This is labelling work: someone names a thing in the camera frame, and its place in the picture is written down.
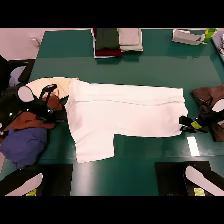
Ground cream garment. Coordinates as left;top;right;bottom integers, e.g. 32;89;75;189
25;76;80;102

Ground white T-shirt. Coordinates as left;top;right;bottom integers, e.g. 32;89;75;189
64;78;190;164

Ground beige garment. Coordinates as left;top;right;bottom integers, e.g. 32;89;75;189
117;28;145;53

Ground blue garment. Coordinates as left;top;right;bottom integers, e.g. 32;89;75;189
0;127;49;170

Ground orange-brown garment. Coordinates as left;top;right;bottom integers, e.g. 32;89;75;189
2;95;65;132

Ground red garment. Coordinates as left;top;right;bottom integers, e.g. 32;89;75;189
94;48;123;59

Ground grey-white garment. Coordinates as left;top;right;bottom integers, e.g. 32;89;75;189
172;28;206;46

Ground dark brown garment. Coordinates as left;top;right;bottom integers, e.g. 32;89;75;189
191;85;224;143

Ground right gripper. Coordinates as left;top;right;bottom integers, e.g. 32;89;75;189
178;115;203;134

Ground black cable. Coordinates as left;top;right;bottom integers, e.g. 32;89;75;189
39;83;58;102

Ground dark green garment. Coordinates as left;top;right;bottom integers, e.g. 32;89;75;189
95;28;121;51

